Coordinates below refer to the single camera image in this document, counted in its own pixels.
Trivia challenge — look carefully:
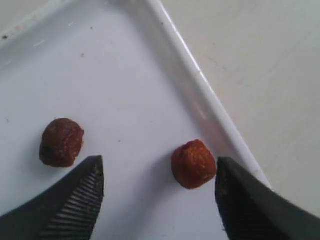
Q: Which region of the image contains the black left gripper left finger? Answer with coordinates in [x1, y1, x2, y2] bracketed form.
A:
[0, 155, 104, 240]

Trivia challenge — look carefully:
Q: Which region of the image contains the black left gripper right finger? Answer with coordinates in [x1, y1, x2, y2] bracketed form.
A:
[215, 157, 320, 240]

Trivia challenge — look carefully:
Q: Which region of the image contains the brown meatball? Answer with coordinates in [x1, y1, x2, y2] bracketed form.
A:
[39, 118, 85, 168]
[171, 139, 217, 190]

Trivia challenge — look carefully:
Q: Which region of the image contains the white rectangular plastic tray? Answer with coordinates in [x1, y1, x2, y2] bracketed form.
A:
[0, 0, 268, 240]

